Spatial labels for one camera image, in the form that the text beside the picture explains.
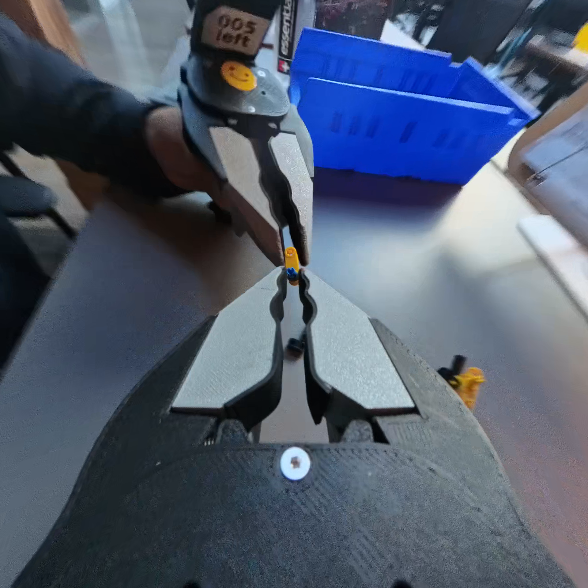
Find blue storage bin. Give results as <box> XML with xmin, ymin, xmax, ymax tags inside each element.
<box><xmin>289</xmin><ymin>28</ymin><xmax>540</xmax><ymax>185</ymax></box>

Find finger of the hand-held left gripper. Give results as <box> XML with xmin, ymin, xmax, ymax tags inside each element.
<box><xmin>209</xmin><ymin>127</ymin><xmax>287</xmax><ymax>267</ymax></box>
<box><xmin>269</xmin><ymin>132</ymin><xmax>315</xmax><ymax>267</ymax></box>

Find yellow and black lego assembly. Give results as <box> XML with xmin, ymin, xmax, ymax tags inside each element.
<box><xmin>436</xmin><ymin>355</ymin><xmax>486</xmax><ymax>410</ymax></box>

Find person's left forearm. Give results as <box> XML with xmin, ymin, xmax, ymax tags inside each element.
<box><xmin>0</xmin><ymin>14</ymin><xmax>177</xmax><ymax>198</ymax></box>

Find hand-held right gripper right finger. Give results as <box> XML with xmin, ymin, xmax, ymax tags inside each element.
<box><xmin>299</xmin><ymin>268</ymin><xmax>416</xmax><ymax>425</ymax></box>

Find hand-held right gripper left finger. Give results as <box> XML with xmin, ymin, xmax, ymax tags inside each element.
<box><xmin>171</xmin><ymin>267</ymin><xmax>287</xmax><ymax>431</ymax></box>

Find black mesh chair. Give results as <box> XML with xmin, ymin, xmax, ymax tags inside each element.
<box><xmin>0</xmin><ymin>152</ymin><xmax>79</xmax><ymax>239</ymax></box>

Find dark lego set box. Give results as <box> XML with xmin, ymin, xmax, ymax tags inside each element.
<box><xmin>315</xmin><ymin>0</ymin><xmax>393</xmax><ymax>42</ymax></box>

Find black and white cardboard box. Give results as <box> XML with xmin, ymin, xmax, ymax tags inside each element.
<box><xmin>277</xmin><ymin>0</ymin><xmax>318</xmax><ymax>74</ymax></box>

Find silver computer monitor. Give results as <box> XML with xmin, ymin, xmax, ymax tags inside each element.
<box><xmin>507</xmin><ymin>85</ymin><xmax>588</xmax><ymax>318</ymax></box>

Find person's left hand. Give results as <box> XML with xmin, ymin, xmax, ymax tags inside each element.
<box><xmin>145</xmin><ymin>106</ymin><xmax>251</xmax><ymax>232</ymax></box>

